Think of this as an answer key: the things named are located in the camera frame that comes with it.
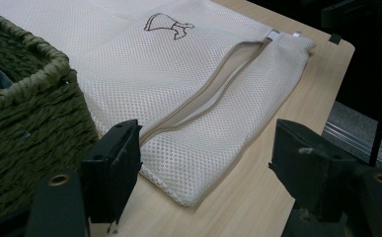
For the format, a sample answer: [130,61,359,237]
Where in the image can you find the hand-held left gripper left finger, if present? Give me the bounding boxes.
[79,118,143,232]

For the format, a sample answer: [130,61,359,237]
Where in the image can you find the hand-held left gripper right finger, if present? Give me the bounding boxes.
[268,118,358,223]

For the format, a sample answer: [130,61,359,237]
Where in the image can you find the green woven basket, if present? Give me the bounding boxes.
[0,4,100,226]

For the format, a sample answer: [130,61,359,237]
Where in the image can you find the white cloth sheet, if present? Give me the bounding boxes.
[0,0,317,207]

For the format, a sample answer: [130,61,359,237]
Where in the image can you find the metal floor rail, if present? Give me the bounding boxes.
[322,120,382,166]

